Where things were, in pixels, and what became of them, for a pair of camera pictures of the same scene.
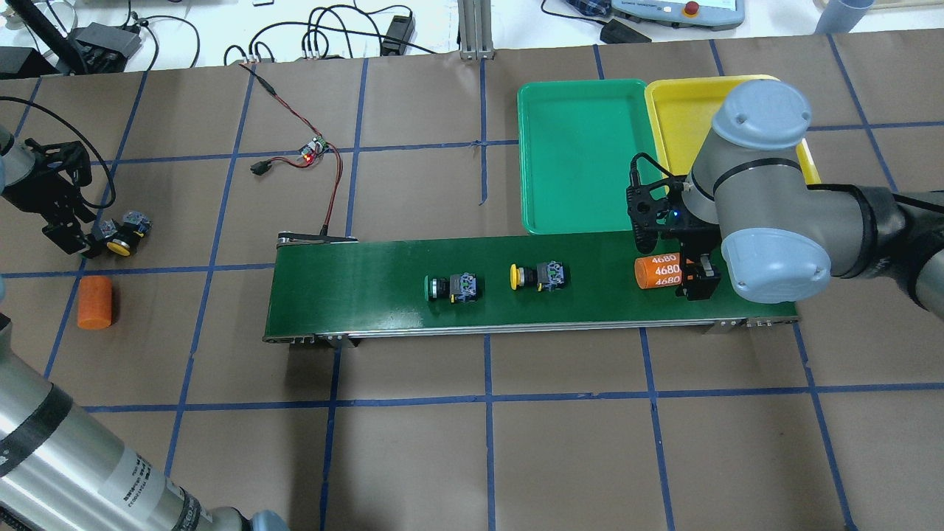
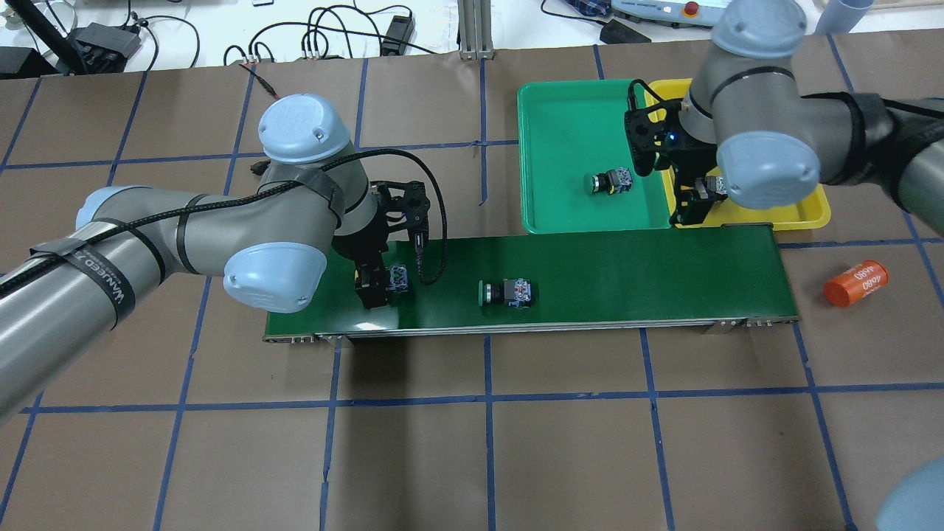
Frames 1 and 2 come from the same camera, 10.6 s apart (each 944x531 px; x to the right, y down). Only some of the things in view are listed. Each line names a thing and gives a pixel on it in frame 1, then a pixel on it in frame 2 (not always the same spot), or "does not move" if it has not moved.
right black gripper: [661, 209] to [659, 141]
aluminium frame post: [476, 38] does not move
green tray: [582, 144] does not move
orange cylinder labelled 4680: [658, 271] to [846, 289]
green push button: [461, 287] to [615, 181]
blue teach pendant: [714, 15] does not move
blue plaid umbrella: [591, 7] does not move
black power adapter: [401, 28] does not move
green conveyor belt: [327, 288] does not move
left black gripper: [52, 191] to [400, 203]
